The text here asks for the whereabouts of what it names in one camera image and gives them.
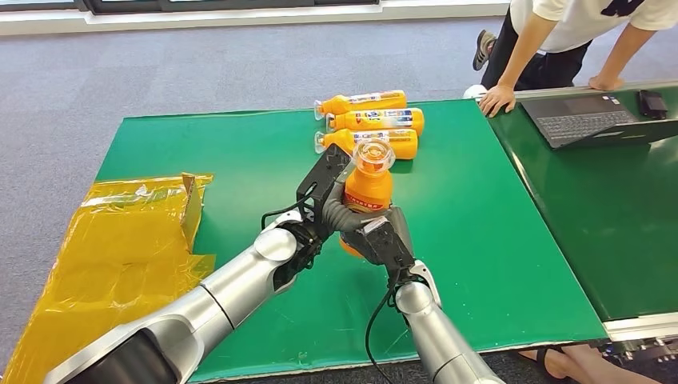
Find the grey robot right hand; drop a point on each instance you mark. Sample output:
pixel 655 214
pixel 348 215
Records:
pixel 405 233

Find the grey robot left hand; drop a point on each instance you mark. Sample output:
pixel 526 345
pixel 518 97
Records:
pixel 344 220

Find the orange Tide detergent bottle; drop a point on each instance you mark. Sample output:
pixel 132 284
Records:
pixel 368 191

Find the person's left forearm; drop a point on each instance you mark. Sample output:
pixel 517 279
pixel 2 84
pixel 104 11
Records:
pixel 625 50

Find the person's right forearm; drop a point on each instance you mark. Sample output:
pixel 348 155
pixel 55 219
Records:
pixel 524 53

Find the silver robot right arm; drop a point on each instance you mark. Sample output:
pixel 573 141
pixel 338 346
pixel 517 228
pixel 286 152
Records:
pixel 445 344

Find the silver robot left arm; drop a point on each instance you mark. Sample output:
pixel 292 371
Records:
pixel 212 307

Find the green table mat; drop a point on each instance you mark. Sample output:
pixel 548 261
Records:
pixel 476 238

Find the person's right hand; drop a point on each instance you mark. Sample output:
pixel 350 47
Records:
pixel 497 100

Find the person's hand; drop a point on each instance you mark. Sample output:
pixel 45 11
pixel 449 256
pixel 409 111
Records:
pixel 497 100
pixel 606 84

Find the green conveyor belt table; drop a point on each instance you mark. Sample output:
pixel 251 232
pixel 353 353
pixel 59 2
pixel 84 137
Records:
pixel 609 222

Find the dark grey laptop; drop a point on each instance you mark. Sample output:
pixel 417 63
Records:
pixel 582 117

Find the person's foot in sandal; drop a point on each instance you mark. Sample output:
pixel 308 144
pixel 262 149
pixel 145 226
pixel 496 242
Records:
pixel 582 366

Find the yellow plastic sheet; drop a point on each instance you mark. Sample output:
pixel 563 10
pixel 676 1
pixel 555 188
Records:
pixel 106 254

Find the person's left hand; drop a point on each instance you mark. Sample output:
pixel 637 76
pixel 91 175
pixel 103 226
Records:
pixel 606 84

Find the dark conveyor drive mechanism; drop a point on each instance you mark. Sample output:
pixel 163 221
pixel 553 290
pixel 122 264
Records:
pixel 646 351

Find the small black device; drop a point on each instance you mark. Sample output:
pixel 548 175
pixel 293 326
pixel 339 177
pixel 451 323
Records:
pixel 653 104

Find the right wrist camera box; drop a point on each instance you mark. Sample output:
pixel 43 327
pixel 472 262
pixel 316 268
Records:
pixel 381 244

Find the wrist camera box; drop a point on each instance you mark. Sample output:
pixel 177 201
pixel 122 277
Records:
pixel 323 177
pixel 381 244

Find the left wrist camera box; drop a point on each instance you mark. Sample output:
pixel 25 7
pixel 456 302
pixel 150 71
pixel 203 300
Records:
pixel 323 177

